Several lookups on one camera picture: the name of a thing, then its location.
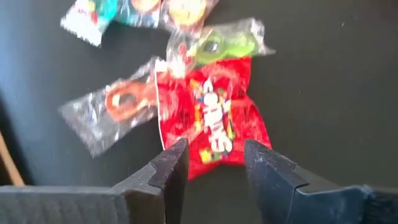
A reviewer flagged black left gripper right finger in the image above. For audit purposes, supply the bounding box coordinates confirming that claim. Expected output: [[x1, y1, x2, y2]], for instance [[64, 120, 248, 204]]
[[244, 139, 398, 224]]

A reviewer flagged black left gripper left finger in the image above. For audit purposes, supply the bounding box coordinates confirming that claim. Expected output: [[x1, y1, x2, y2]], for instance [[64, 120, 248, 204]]
[[0, 138, 190, 224]]

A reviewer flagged red Skittles candy packet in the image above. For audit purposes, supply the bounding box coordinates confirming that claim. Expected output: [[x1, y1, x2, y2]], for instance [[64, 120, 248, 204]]
[[154, 57, 273, 180]]

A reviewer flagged green ring pop packet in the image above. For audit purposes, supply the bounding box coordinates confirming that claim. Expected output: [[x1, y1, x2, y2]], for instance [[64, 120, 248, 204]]
[[165, 17, 277, 78]]

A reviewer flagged black table mat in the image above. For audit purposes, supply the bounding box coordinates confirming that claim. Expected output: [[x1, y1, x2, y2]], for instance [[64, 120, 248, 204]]
[[0, 0, 398, 190]]

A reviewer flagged orange ring pop packet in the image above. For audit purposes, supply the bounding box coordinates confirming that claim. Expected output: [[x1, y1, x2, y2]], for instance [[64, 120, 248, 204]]
[[119, 0, 220, 37], [58, 57, 159, 158]]

